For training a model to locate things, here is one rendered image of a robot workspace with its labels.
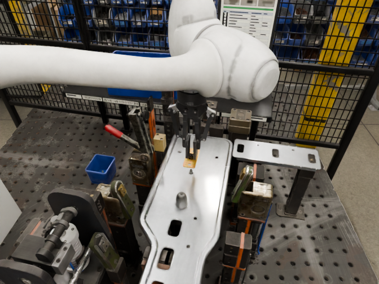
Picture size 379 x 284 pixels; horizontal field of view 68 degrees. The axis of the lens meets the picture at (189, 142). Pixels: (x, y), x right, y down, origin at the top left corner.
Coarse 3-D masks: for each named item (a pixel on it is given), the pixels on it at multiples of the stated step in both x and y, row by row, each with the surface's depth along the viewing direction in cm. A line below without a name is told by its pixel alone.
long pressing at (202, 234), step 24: (192, 144) 101; (216, 144) 101; (168, 168) 92; (192, 168) 92; (216, 168) 92; (168, 192) 84; (192, 192) 84; (216, 192) 84; (144, 216) 78; (168, 216) 78; (192, 216) 78; (216, 216) 78; (168, 240) 73; (192, 240) 73; (216, 240) 73; (192, 264) 68
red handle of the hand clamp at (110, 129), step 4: (108, 128) 85; (112, 128) 85; (112, 132) 85; (116, 132) 85; (120, 132) 86; (116, 136) 86; (120, 136) 86; (124, 136) 86; (124, 140) 86; (128, 140) 86; (132, 140) 87; (132, 144) 87; (136, 144) 87; (136, 148) 88
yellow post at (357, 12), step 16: (352, 0) 100; (368, 0) 99; (336, 16) 107; (336, 32) 108; (352, 32) 107; (336, 48) 112; (352, 48) 111; (336, 64) 116; (320, 80) 121; (304, 112) 138; (320, 112) 131; (304, 128) 138; (320, 128) 136
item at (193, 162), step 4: (192, 148) 89; (192, 152) 88; (188, 156) 85; (192, 156) 85; (184, 160) 85; (188, 160) 85; (192, 160) 85; (196, 160) 85; (184, 164) 84; (192, 164) 84
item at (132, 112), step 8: (136, 112) 81; (144, 112) 78; (136, 120) 79; (136, 128) 81; (144, 128) 84; (136, 136) 83; (144, 136) 86; (144, 144) 84; (144, 152) 86; (152, 152) 90
